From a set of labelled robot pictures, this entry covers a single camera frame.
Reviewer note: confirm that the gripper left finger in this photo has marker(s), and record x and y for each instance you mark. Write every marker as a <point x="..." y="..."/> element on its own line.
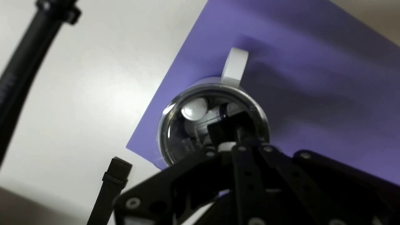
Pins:
<point x="162" y="187"/>

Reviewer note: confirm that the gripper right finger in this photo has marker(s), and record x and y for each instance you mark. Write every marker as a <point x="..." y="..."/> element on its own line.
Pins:
<point x="328" y="190"/>

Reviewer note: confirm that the clear round cup lid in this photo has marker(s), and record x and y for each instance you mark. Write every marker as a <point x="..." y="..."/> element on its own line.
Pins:
<point x="187" y="131"/>

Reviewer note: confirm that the purple mat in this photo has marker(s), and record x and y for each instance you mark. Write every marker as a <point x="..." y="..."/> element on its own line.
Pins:
<point x="312" y="78"/>

